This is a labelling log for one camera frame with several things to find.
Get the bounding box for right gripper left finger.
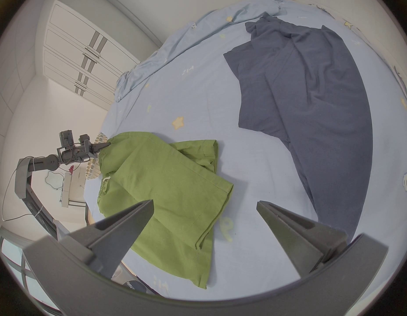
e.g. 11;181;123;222
59;199;155;280

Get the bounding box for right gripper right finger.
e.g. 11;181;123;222
256;200;351;280

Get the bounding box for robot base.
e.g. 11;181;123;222
110;260;159;297

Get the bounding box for round woven basket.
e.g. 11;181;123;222
84;132;109;179

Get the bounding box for bed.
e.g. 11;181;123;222
83;0;407;300

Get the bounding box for small white table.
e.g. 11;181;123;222
59;172;88;209

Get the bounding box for green shorts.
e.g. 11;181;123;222
96;131;234;289

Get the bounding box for window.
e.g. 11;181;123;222
0;227;61;312

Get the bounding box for white wardrobe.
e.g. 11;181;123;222
42;0;164;112

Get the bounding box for pale blue quilt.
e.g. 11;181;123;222
114;0;291;103

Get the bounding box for black T-shirt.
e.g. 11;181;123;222
223;12;374;240

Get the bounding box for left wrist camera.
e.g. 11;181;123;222
57;129;76;159

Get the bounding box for black cable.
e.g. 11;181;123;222
2;167;37;223

